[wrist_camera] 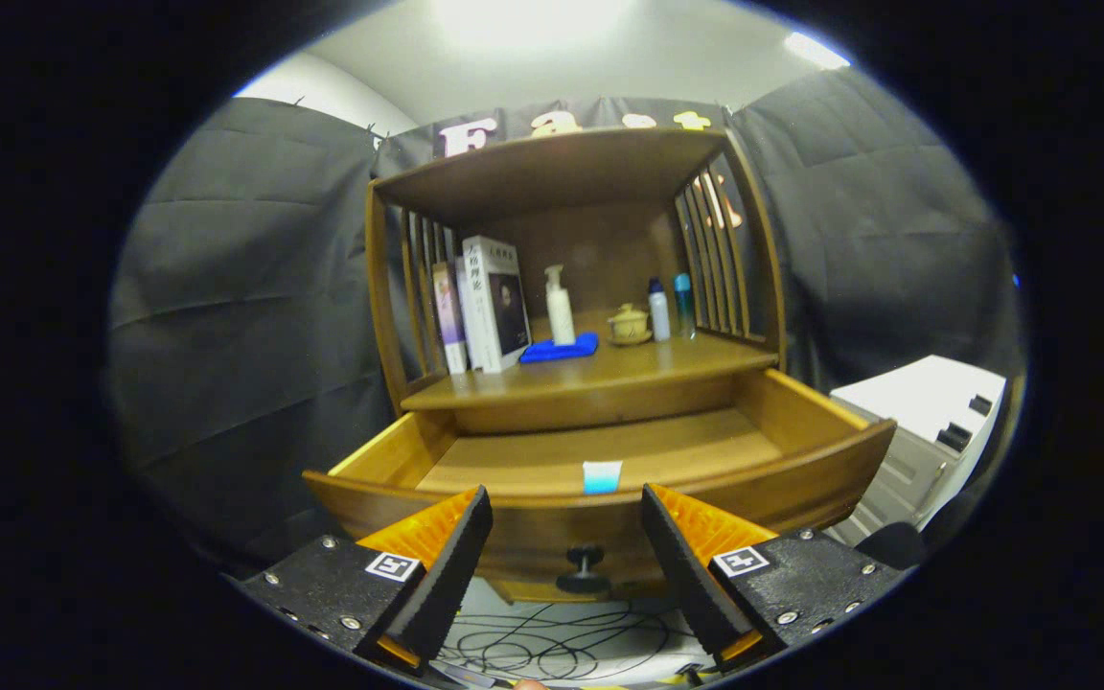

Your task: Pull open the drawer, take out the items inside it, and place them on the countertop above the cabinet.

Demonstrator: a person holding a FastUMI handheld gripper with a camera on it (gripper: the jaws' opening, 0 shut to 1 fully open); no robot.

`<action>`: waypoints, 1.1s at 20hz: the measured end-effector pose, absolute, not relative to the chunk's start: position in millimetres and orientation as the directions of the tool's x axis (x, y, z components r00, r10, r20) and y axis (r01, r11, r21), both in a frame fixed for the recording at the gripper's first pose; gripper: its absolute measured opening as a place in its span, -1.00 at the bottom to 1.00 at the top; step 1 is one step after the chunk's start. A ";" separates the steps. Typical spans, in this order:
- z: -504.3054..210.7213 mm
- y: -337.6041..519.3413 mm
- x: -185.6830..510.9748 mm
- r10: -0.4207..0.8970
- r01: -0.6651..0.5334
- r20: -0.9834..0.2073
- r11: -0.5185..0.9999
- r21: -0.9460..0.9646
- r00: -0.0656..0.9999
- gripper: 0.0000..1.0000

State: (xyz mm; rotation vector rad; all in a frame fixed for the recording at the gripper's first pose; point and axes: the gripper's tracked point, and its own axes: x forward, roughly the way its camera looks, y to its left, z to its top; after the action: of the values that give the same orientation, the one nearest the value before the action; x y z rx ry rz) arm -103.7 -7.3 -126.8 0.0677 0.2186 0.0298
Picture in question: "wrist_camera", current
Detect white side cabinet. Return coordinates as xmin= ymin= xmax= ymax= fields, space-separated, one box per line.
xmin=825 ymin=355 xmax=1008 ymax=547

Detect black floor cables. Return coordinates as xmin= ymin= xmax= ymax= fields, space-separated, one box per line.
xmin=432 ymin=604 xmax=706 ymax=683

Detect white pump bottle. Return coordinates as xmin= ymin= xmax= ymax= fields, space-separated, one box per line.
xmin=543 ymin=264 xmax=577 ymax=347

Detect black backdrop cloth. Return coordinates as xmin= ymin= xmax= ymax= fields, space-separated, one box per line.
xmin=109 ymin=67 xmax=1027 ymax=566

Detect small ceiling light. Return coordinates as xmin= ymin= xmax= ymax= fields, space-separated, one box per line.
xmin=782 ymin=32 xmax=850 ymax=70

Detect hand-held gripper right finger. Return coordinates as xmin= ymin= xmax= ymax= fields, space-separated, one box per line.
xmin=640 ymin=483 xmax=908 ymax=672

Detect black drawer knob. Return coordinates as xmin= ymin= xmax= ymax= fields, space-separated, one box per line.
xmin=557 ymin=545 xmax=610 ymax=595

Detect purple book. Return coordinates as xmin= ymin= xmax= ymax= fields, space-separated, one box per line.
xmin=431 ymin=262 xmax=470 ymax=376

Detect brown wooden cabinet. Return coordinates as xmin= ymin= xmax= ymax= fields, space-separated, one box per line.
xmin=365 ymin=126 xmax=788 ymax=437

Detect white book with portrait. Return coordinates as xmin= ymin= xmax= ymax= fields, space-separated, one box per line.
xmin=462 ymin=236 xmax=533 ymax=375

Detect beige lidded tea cup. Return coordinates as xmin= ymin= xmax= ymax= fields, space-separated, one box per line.
xmin=607 ymin=303 xmax=654 ymax=346

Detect large ceiling light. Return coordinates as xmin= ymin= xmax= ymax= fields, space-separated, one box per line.
xmin=432 ymin=0 xmax=639 ymax=49

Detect wooden countertop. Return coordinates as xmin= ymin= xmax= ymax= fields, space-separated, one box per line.
xmin=403 ymin=309 xmax=779 ymax=411

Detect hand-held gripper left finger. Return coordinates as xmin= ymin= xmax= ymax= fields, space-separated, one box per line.
xmin=226 ymin=484 xmax=495 ymax=678

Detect blue folded cloth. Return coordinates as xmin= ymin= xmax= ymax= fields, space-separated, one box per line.
xmin=519 ymin=332 xmax=600 ymax=365

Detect white bottle with blue cap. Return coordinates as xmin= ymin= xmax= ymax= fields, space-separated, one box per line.
xmin=648 ymin=278 xmax=672 ymax=342

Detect thin white book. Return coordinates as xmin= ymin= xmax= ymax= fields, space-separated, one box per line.
xmin=454 ymin=255 xmax=486 ymax=373

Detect wooden drawer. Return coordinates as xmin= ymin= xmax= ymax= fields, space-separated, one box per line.
xmin=303 ymin=369 xmax=898 ymax=605

